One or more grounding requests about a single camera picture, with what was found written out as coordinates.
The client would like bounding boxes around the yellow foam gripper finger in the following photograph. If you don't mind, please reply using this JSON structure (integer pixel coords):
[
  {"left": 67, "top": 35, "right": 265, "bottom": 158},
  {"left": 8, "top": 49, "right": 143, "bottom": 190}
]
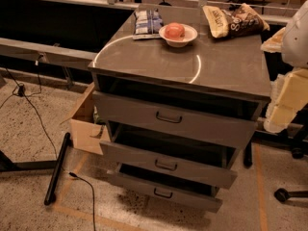
[
  {"left": 261, "top": 27, "right": 285, "bottom": 53},
  {"left": 264, "top": 68, "right": 308, "bottom": 133}
]

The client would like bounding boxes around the red apple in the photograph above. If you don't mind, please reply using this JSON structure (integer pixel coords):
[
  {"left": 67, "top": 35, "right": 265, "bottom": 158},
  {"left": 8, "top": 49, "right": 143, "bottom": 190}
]
[{"left": 165, "top": 22, "right": 185, "bottom": 40}]

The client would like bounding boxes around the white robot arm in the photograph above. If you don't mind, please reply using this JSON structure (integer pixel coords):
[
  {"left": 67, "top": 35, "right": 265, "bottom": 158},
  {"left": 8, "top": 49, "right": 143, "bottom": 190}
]
[{"left": 261, "top": 1, "right": 308, "bottom": 133}]

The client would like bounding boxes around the white paper bowl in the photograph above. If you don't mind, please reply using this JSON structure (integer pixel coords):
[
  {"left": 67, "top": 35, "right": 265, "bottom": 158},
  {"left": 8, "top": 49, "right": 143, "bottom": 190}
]
[{"left": 159, "top": 22, "right": 198, "bottom": 48}]

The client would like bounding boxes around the brown yellow chip bag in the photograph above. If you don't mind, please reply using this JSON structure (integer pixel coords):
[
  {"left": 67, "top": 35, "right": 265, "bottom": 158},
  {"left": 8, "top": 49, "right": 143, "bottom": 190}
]
[{"left": 203, "top": 3, "right": 270, "bottom": 39}]

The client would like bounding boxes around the top grey drawer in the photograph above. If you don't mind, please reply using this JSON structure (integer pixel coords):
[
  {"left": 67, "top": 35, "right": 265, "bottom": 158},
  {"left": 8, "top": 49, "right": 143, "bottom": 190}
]
[{"left": 92, "top": 91, "right": 255, "bottom": 149}]

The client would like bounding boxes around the grey drawer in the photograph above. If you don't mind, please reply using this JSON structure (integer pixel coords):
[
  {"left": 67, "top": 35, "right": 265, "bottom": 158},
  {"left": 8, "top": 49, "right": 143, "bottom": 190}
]
[
  {"left": 100, "top": 141, "right": 238, "bottom": 189},
  {"left": 92, "top": 91, "right": 255, "bottom": 149},
  {"left": 108, "top": 164, "right": 222, "bottom": 213}
]

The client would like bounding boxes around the black chair caster base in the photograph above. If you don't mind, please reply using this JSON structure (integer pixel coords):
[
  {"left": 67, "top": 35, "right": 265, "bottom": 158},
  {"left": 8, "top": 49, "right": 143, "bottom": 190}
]
[{"left": 274, "top": 188, "right": 308, "bottom": 202}]

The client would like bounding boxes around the grey drawer cabinet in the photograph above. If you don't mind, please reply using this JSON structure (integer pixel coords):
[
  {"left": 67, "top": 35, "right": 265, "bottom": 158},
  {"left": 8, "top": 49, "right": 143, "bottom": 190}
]
[{"left": 88, "top": 3, "right": 273, "bottom": 214}]

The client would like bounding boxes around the blue white snack bag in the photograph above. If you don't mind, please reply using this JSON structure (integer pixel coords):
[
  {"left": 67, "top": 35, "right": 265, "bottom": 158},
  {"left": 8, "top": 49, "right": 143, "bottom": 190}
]
[{"left": 133, "top": 10, "right": 164, "bottom": 40}]

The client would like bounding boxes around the bottom grey drawer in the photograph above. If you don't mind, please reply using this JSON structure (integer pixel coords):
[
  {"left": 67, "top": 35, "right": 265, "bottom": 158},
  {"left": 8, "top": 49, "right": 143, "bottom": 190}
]
[{"left": 108, "top": 164, "right": 222, "bottom": 213}]

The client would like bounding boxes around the middle grey drawer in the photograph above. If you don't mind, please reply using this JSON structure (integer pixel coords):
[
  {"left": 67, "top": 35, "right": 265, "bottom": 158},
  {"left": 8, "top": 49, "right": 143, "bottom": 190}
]
[{"left": 100, "top": 141, "right": 238, "bottom": 189}]

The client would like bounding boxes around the cardboard box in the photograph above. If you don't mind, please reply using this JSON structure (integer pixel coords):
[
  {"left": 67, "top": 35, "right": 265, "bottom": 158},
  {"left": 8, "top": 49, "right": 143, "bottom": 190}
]
[{"left": 63, "top": 83, "right": 109, "bottom": 155}]

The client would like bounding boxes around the black floor cable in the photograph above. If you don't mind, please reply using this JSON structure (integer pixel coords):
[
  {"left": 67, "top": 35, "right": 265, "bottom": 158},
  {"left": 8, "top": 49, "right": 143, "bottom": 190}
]
[{"left": 68, "top": 171, "right": 97, "bottom": 231}]

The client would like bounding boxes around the grey metal rail bench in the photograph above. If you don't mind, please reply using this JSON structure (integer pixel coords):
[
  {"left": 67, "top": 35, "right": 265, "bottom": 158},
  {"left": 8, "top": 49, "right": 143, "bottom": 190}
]
[{"left": 0, "top": 38, "right": 96, "bottom": 70}]

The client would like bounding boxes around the black cable with plug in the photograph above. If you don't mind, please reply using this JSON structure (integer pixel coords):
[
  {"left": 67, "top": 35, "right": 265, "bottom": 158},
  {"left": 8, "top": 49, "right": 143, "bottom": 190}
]
[{"left": 0, "top": 53, "right": 59, "bottom": 159}]

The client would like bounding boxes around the black table leg frame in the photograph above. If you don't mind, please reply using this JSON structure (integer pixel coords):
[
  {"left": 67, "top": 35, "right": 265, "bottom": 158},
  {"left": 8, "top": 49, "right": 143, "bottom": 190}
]
[{"left": 0, "top": 133, "right": 71, "bottom": 206}]

